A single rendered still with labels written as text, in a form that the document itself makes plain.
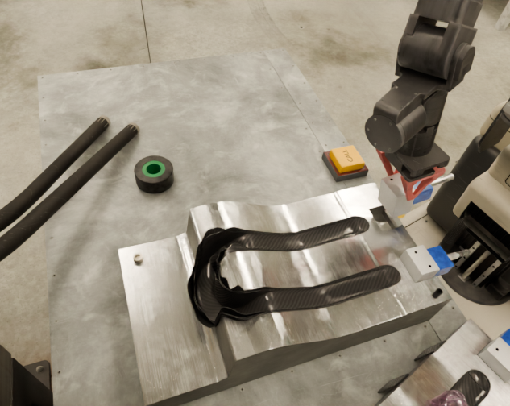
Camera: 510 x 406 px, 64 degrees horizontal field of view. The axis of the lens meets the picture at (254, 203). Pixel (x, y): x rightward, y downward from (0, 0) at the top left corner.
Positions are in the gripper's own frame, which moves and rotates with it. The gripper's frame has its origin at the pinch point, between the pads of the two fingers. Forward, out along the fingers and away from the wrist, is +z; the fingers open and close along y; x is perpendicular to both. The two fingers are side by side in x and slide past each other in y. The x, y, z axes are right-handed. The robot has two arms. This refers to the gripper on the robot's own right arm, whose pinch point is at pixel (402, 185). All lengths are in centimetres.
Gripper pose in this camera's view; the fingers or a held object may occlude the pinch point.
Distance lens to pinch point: 75.2
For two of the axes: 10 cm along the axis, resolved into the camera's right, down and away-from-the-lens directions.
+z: 1.0, 6.7, 7.4
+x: 9.4, -3.1, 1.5
